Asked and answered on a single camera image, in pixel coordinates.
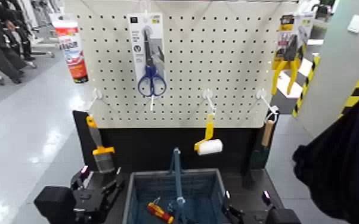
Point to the black base panel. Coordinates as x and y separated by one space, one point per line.
148 147

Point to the red white product package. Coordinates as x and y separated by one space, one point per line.
73 50

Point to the white perforated pegboard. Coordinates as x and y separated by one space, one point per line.
223 62

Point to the white wall plate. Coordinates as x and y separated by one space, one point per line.
356 23

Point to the white pegboard hook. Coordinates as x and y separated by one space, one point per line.
96 94
265 98
209 97
152 101

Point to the yellow black hazard strip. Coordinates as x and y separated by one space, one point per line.
358 94
306 84

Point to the dark navy garment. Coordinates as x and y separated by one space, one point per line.
345 169

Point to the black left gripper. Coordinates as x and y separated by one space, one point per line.
88 197

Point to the blue grey plastic crate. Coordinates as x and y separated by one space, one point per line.
204 187

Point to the yellow pliers package card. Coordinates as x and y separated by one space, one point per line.
287 28

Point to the white scissors package card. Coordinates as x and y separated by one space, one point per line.
138 34

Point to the red yellow screwdriver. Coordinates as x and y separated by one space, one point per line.
159 212

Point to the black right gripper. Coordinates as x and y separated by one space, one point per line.
237 217

